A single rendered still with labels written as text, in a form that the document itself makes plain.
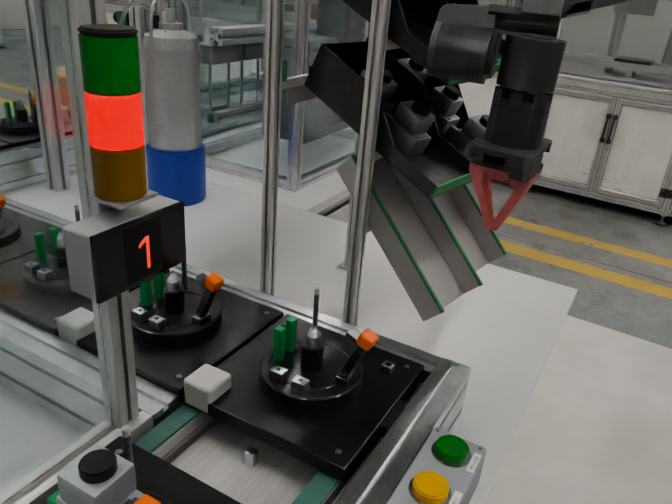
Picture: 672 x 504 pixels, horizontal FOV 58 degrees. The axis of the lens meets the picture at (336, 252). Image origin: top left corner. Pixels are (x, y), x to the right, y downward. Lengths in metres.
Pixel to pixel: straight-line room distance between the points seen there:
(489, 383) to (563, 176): 3.84
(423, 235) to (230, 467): 0.50
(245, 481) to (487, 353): 0.55
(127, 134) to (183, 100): 1.02
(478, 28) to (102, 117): 0.36
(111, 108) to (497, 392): 0.75
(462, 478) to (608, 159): 4.13
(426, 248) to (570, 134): 3.79
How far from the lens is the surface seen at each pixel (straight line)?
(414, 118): 0.92
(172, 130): 1.62
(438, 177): 0.93
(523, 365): 1.15
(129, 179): 0.61
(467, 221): 1.18
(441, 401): 0.85
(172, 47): 1.58
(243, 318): 0.96
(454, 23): 0.64
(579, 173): 4.81
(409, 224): 1.03
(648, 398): 1.17
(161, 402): 0.83
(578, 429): 1.04
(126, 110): 0.59
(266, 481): 0.78
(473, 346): 1.16
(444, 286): 1.02
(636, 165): 4.74
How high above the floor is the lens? 1.48
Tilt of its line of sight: 25 degrees down
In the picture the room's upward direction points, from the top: 5 degrees clockwise
